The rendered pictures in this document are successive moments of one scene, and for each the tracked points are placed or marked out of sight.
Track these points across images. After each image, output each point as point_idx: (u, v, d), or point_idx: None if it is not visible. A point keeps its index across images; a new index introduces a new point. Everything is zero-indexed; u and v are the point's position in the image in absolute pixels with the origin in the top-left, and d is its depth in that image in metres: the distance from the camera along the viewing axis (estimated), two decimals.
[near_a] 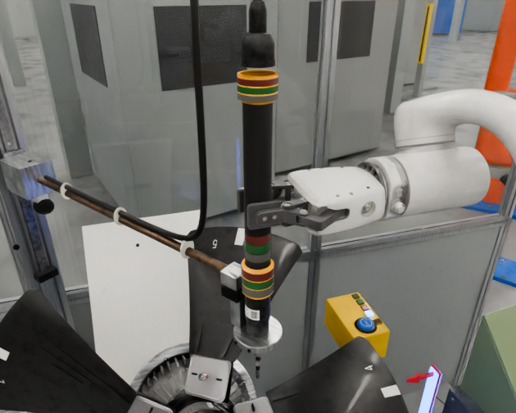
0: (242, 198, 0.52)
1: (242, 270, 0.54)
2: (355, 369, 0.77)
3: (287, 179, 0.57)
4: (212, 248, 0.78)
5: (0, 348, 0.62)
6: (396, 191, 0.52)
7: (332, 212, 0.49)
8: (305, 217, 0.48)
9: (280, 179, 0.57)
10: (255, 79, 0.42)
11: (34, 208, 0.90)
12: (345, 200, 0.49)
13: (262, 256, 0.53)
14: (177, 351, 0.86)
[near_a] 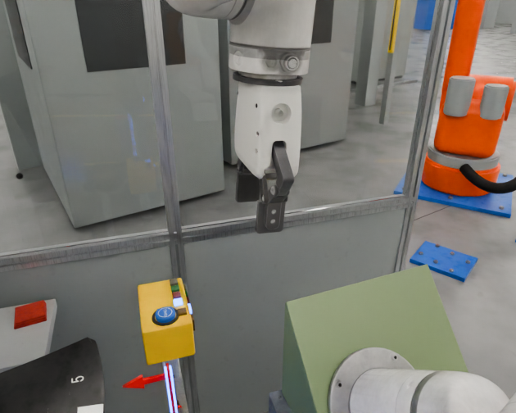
0: (245, 199, 0.55)
1: None
2: None
3: None
4: (70, 378, 0.59)
5: None
6: (269, 66, 0.41)
7: (276, 157, 0.43)
8: (278, 190, 0.43)
9: None
10: None
11: None
12: (262, 147, 0.43)
13: None
14: None
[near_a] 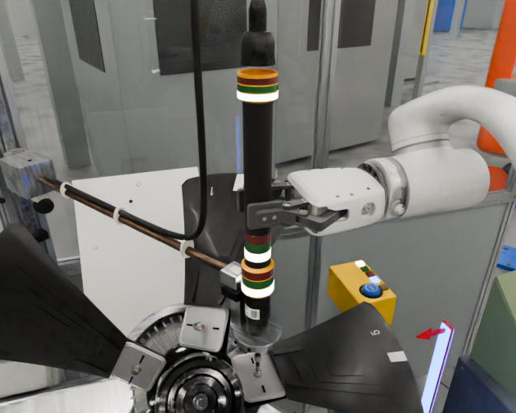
0: (242, 198, 0.52)
1: (242, 270, 0.54)
2: None
3: (287, 179, 0.57)
4: (369, 332, 0.73)
5: (242, 183, 0.71)
6: (396, 192, 0.52)
7: (332, 213, 0.49)
8: (305, 217, 0.48)
9: (280, 179, 0.57)
10: (255, 78, 0.42)
11: (33, 207, 0.90)
12: (345, 201, 0.49)
13: (262, 256, 0.53)
14: (172, 310, 0.81)
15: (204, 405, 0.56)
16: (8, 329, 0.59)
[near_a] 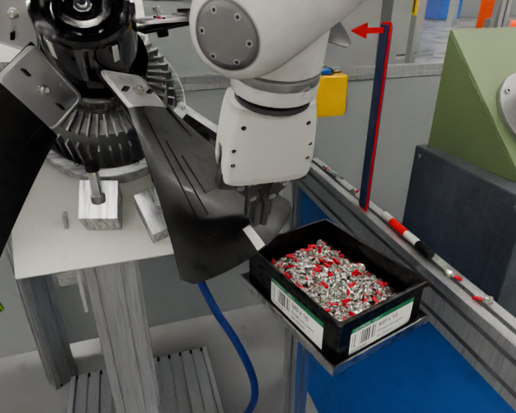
0: (256, 217, 0.52)
1: None
2: None
3: (229, 178, 0.46)
4: None
5: None
6: (317, 83, 0.40)
7: None
8: (289, 181, 0.49)
9: (228, 184, 0.47)
10: None
11: None
12: (313, 150, 0.45)
13: None
14: None
15: (80, 7, 0.49)
16: None
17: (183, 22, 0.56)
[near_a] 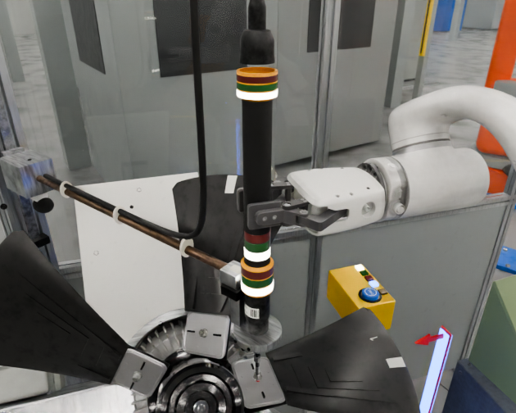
0: (242, 198, 0.52)
1: (242, 269, 0.54)
2: None
3: (287, 179, 0.57)
4: None
5: (396, 366, 0.71)
6: (396, 192, 0.52)
7: (332, 212, 0.49)
8: (305, 217, 0.48)
9: (280, 179, 0.57)
10: (254, 75, 0.42)
11: (33, 206, 0.90)
12: (345, 201, 0.49)
13: (261, 255, 0.52)
14: (173, 315, 0.82)
15: None
16: (206, 216, 0.70)
17: None
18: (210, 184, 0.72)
